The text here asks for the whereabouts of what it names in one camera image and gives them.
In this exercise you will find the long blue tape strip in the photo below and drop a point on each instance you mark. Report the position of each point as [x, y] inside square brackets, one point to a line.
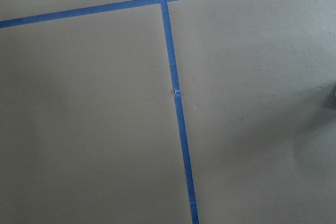
[179, 111]

